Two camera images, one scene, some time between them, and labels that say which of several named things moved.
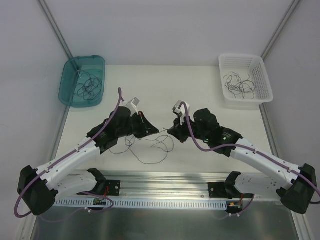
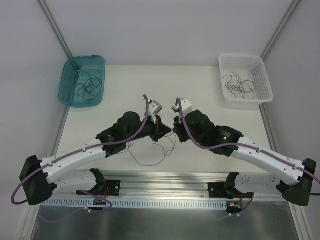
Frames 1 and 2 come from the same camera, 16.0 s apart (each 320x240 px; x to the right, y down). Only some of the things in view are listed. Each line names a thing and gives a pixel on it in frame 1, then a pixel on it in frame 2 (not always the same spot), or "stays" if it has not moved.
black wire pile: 149,151 → 149,165
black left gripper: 139,125 → 157,128
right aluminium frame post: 280,29 stays
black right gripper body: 182,130 stays
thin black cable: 236,85 stays
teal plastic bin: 82,81 stays
